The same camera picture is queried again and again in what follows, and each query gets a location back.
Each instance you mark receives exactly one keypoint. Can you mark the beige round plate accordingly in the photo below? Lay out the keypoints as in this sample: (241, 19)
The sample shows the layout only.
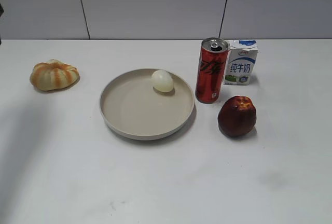
(133, 108)

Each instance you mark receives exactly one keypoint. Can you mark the white blue milk carton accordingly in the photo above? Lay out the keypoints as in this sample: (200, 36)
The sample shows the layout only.
(240, 62)

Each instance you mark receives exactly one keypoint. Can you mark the white peeled egg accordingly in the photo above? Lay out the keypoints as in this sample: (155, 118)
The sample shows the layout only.
(162, 81)

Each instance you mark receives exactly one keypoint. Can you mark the red cola can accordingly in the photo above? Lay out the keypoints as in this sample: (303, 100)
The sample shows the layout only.
(212, 62)

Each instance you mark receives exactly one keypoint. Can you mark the dark red apple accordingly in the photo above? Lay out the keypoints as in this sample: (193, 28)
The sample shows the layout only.
(237, 117)

